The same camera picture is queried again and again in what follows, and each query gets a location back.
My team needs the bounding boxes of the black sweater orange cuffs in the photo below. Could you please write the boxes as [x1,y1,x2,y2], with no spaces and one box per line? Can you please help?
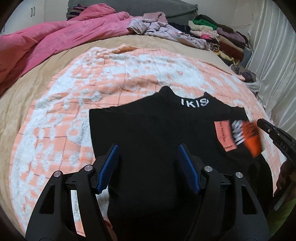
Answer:
[89,86,273,240]

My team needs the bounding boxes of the plastic bag of clothes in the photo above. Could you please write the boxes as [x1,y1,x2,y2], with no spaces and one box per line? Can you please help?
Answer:
[231,65,260,94]

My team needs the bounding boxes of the stack of folded clothes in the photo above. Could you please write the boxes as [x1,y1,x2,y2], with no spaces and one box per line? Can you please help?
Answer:
[171,14,250,67]

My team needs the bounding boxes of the right hand thumb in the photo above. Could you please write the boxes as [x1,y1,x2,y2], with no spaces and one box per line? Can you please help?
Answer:
[275,160,295,202]

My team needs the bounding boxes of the left hand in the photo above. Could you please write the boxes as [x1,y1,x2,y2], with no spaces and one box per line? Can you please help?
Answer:
[104,220,117,240]

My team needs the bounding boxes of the green fleece garment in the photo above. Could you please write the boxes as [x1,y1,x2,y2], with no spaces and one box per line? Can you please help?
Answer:
[267,198,295,237]

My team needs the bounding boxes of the orange white plaid blanket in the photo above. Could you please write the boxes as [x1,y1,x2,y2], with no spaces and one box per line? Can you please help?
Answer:
[9,45,287,238]

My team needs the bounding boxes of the white satin curtain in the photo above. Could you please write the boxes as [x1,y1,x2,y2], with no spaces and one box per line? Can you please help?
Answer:
[247,1,295,137]

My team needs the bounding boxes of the grey headboard cushion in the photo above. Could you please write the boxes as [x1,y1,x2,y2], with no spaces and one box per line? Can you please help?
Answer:
[66,0,198,19]

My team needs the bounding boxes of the pink quilt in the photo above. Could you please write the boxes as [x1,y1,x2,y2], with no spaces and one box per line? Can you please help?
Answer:
[1,4,133,94]

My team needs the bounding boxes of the lilac crumpled garment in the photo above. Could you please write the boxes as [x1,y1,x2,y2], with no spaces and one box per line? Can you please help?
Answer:
[127,11,210,50]

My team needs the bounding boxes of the white wardrobe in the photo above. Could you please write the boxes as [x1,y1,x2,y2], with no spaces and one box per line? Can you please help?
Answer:
[1,0,68,35]

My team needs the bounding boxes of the striped dark pillow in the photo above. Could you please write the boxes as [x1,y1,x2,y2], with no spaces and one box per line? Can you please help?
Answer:
[67,4,87,20]

